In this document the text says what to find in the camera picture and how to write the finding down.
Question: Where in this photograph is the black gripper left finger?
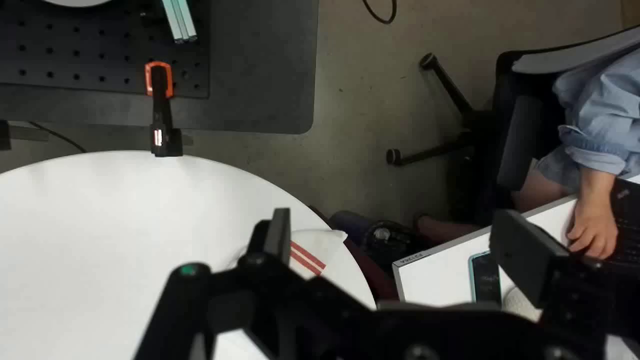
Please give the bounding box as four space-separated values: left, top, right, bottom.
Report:
131 205 376 360

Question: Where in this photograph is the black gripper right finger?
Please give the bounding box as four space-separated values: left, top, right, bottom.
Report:
487 205 640 360

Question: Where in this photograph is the person's right forearm blue sleeve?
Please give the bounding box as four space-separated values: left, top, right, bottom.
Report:
535 122 640 201

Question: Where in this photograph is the black office chair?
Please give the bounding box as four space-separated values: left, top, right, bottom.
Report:
383 26 640 225

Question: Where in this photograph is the person's right hand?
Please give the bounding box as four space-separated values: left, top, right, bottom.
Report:
566 192 620 261

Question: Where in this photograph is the white towel with red stripes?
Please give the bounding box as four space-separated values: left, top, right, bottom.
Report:
285 225 349 277

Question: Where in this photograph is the dark phone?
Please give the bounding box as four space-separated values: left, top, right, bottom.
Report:
468 252 504 306

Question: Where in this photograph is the white office desk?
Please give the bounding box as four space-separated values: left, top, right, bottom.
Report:
390 192 640 360

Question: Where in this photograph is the dark bundle on floor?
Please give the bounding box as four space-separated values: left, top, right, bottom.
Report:
327 207 484 297

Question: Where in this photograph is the person in blue shirt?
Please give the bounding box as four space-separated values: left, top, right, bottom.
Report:
515 44 640 213

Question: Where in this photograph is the black perforated breadboard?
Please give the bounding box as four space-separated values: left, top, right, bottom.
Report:
0 0 212 102

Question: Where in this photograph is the orange handled black clamp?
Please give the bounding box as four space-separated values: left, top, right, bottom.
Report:
142 59 186 159

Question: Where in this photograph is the aluminium rail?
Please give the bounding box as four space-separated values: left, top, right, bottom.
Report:
159 0 199 45

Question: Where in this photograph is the black floor cable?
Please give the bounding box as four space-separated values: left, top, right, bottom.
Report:
359 0 399 27

